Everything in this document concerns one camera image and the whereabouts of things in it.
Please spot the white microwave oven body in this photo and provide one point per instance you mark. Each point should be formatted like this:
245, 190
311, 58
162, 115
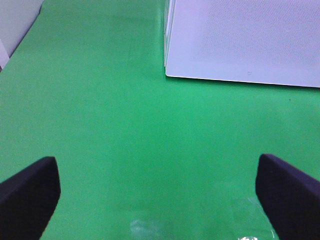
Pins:
169, 8

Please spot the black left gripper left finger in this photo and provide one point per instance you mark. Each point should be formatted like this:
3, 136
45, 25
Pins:
28, 200

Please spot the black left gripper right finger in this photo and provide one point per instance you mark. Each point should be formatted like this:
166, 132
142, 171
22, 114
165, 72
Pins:
289, 197

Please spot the white microwave door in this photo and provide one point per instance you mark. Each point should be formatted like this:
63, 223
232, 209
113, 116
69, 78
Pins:
254, 41

